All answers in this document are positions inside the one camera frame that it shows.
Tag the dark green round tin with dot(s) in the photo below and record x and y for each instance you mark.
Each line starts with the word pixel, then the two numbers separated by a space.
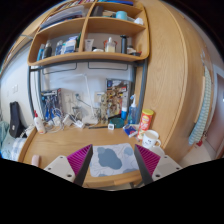
pixel 117 122

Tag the white tube on shelf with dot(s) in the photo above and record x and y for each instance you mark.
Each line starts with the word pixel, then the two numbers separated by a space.
pixel 89 44

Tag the white mug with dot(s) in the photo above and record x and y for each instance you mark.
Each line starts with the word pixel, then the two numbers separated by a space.
pixel 150 139

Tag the wooden wall shelf unit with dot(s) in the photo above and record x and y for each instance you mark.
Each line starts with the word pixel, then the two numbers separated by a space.
pixel 99 28

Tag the black bag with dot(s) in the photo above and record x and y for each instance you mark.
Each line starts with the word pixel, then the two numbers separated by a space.
pixel 16 126

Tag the small white clock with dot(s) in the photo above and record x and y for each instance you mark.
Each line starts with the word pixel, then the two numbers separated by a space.
pixel 111 126

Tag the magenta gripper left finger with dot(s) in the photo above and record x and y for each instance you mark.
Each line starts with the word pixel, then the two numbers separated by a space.
pixel 79 162

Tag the blue spray bottle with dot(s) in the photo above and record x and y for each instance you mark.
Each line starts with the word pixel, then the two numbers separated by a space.
pixel 132 110

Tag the clear bottle on shelf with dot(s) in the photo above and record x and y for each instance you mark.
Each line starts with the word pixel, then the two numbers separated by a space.
pixel 110 45

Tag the teal cup on shelf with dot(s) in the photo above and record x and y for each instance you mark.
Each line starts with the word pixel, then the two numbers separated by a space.
pixel 121 15

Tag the blue cloud-pattern mouse pad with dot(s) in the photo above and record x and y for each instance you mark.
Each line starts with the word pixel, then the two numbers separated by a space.
pixel 109 160

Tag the blue tool package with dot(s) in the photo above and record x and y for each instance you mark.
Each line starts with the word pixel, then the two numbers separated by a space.
pixel 51 103

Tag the colourful snack package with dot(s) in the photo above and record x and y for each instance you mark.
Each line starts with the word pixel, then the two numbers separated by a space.
pixel 114 100

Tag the striped towel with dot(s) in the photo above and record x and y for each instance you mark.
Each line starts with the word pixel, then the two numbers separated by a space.
pixel 199 127

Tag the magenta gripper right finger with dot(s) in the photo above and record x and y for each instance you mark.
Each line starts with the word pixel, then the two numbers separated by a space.
pixel 147 162

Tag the black tall bottle on shelf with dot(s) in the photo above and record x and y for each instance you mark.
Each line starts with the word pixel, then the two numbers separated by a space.
pixel 124 44

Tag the red yellow chips can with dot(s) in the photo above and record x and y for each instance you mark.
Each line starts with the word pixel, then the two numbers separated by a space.
pixel 145 121

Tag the white red lotion bottle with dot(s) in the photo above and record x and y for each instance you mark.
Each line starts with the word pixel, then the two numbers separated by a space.
pixel 39 124

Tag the pink small object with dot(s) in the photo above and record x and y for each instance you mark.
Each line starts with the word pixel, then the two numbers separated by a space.
pixel 35 160

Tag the white power strip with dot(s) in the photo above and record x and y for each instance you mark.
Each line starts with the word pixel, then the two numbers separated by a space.
pixel 79 124

